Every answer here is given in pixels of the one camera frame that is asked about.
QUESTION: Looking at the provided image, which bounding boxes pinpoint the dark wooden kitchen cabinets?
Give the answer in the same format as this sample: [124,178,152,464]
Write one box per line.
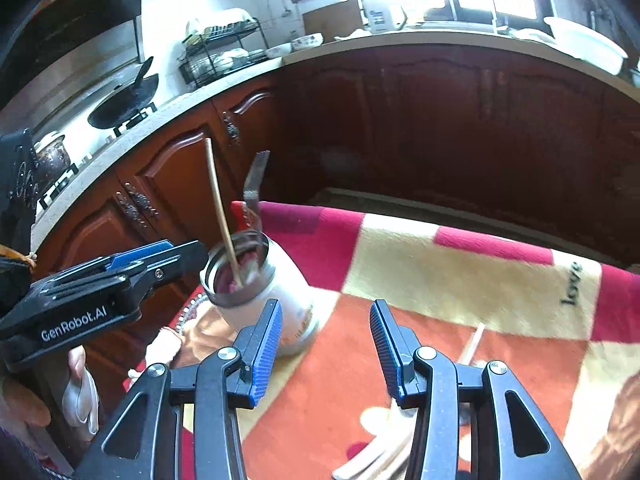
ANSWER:
[32,44,639,276]

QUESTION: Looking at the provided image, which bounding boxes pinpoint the black dish drying rack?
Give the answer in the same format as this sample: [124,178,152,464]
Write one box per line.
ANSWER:
[178,18,269,88]

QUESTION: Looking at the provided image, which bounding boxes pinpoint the white printed utensil jar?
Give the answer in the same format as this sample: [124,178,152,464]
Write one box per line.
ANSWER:
[200,230,318,356]

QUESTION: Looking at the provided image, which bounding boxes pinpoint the patchwork fleece blanket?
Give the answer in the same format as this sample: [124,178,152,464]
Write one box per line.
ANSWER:
[121,199,640,480]

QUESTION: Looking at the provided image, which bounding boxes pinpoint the black wok on stove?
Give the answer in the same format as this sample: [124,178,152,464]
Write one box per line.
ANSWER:
[88,56,160,129]

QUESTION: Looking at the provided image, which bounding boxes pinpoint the white-gloved left hand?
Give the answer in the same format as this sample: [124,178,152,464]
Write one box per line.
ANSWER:
[1,346,100,450]

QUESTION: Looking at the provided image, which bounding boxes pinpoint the long wooden chopstick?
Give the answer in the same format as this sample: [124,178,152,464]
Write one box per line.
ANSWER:
[205,138,244,287]

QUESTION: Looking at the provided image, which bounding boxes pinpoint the metal fork wooden handle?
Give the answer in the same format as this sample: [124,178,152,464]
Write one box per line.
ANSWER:
[241,149,272,281]

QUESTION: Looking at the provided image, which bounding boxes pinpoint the glass-lidded pot on stove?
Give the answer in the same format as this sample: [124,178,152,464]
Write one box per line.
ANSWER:
[35,130,70,188]

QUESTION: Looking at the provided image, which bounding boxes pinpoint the white basin on counter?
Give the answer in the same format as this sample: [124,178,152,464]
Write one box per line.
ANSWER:
[544,16,628,76]

